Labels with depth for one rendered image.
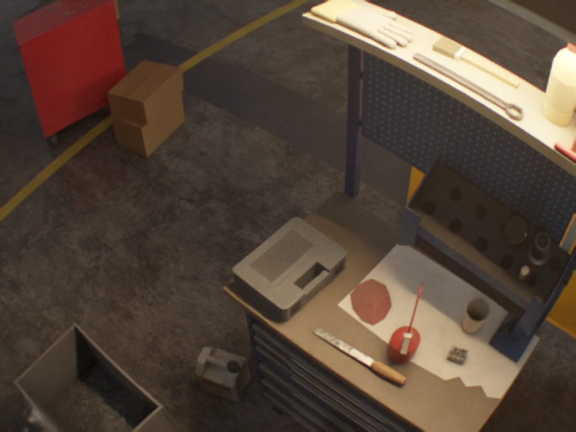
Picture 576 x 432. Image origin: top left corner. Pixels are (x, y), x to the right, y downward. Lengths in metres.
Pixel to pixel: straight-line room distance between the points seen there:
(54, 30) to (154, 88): 0.83
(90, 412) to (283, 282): 1.11
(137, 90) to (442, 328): 2.36
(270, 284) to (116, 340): 1.34
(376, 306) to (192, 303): 1.37
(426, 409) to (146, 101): 2.41
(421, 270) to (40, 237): 2.30
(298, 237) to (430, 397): 0.65
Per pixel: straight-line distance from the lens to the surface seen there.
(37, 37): 3.43
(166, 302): 2.88
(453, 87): 1.16
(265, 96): 3.86
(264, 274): 1.66
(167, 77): 3.46
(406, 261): 1.79
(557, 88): 1.13
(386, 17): 1.33
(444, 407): 1.56
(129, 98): 3.38
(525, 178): 1.44
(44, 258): 3.28
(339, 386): 1.66
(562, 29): 0.94
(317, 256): 1.69
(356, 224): 1.86
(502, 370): 1.66
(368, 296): 1.67
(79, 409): 2.39
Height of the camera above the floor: 2.37
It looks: 49 degrees down
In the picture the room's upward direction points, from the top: 3 degrees counter-clockwise
